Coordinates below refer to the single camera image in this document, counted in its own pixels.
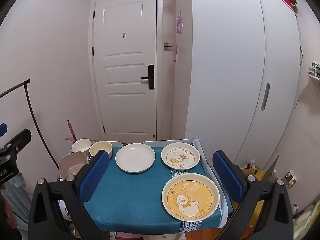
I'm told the black metal clothes rack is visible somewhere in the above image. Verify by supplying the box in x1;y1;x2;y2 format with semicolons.
0;79;59;167

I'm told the white panel door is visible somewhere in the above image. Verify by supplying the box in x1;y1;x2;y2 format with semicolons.
92;0;160;141

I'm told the green and white box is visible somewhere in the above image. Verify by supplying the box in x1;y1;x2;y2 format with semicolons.
309;60;320;77

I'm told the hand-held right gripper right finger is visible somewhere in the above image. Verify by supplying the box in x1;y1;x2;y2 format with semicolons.
212;150;294;240

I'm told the yellow duck print plate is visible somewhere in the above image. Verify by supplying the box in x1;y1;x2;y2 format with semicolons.
161;173;220;222

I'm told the white printed bag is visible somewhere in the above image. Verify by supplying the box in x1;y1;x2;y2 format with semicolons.
58;200;73;222

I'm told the white cup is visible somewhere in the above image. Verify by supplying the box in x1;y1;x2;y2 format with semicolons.
72;138;92;156

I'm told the grey-blue striped cloth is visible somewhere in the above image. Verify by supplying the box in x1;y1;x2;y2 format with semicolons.
2;172;33;231

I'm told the recessed grey wardrobe handle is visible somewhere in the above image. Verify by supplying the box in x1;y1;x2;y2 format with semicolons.
261;83;271;111

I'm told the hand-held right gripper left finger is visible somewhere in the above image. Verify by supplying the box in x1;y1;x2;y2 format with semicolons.
28;150;113;240

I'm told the beige square plastic bowl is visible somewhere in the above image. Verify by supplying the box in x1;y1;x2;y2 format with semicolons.
58;152;89;181

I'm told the teal tablecloth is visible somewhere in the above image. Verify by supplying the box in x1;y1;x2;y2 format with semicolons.
81;144;223;235

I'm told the pink long-handled tool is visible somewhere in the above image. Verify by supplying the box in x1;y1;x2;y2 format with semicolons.
65;119;77;142

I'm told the wall power socket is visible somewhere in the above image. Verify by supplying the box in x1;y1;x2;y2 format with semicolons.
285;171;298;187

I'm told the cream duck print plate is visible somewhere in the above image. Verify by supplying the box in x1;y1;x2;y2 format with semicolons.
161;142;201;171

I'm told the cream round bowl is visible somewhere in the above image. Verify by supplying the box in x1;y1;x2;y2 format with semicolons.
89;141;113;159

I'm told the dark triangular panel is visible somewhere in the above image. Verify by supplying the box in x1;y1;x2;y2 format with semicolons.
265;155;280;181

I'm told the plain white plate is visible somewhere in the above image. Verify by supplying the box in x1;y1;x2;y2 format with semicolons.
115;143;156;173

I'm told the black door lock handle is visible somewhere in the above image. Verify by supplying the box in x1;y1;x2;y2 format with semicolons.
141;65;155;89

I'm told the white wardrobe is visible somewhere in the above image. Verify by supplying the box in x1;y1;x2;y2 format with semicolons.
184;0;302;166

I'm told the brown paper bag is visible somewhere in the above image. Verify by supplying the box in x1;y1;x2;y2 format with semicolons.
241;159;263;181

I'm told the purple wall decoration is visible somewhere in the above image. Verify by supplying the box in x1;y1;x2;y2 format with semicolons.
176;11;184;34

